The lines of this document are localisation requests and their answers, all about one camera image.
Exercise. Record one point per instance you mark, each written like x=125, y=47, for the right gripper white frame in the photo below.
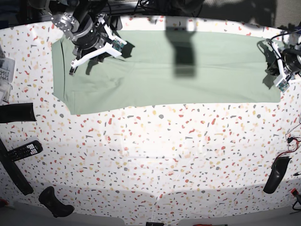
x=94, y=39

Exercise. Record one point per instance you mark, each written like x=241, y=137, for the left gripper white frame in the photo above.
x=283, y=65

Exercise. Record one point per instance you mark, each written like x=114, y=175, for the green T-shirt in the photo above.
x=166, y=67

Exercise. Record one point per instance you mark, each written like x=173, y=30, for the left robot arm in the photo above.
x=288, y=39

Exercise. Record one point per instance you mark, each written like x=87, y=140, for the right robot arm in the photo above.
x=68, y=15

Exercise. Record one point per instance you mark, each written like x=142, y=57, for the grey table clamp block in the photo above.
x=116, y=23

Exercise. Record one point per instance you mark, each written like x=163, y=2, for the red connector plug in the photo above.
x=294, y=192

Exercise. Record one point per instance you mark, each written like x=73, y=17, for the black cylinder sleeve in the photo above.
x=17, y=112

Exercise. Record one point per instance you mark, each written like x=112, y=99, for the black TV remote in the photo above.
x=25, y=151

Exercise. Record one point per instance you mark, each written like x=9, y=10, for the long black bar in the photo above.
x=14, y=172

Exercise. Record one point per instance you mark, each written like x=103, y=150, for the black handle right side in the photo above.
x=279, y=168

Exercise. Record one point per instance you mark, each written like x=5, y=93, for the black handle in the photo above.
x=57, y=208
x=279, y=168

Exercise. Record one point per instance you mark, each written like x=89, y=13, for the black handle bottom left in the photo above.
x=57, y=208

